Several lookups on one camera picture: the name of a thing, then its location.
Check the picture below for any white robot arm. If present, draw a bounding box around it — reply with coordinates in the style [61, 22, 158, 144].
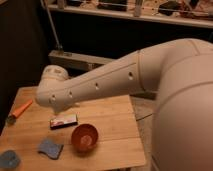
[36, 38, 213, 171]

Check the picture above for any white baseboard heater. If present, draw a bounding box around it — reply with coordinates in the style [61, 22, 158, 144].
[49, 50, 156, 102]

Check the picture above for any wooden table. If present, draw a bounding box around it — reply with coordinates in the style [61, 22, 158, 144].
[0, 96, 146, 171]

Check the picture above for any black and red box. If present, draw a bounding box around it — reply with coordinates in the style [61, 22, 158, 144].
[50, 114, 78, 130]

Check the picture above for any red bowl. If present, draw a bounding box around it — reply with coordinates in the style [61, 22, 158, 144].
[71, 124, 99, 153]

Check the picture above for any metal pole stand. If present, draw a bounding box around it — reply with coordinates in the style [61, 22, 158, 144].
[41, 0, 64, 53]

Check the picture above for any blue sponge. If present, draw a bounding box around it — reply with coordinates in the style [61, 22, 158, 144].
[38, 139, 64, 160]

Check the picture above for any orange plastic carrot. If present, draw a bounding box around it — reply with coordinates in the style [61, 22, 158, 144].
[6, 100, 33, 125]

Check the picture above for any cluttered shelf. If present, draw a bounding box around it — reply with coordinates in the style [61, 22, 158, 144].
[45, 0, 213, 29]

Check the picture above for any blue cloth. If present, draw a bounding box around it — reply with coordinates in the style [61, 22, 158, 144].
[0, 150, 20, 169]

